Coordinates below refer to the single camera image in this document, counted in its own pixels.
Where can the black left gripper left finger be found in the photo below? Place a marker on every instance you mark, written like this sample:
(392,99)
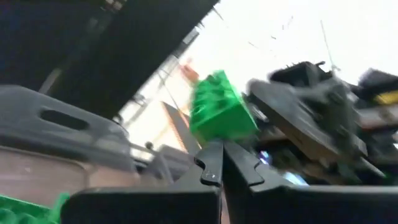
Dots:
(155,208)

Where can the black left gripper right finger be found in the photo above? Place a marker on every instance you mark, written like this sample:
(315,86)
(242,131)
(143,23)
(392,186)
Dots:
(311,208)

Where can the grey translucent plastic bin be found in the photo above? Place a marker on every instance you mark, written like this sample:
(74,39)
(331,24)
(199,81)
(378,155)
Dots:
(18,118)

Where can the green toy brick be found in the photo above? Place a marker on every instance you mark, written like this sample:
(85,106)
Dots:
(18,211)
(220,112)

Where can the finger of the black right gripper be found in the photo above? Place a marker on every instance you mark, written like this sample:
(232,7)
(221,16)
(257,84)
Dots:
(298,74)
(289,109)

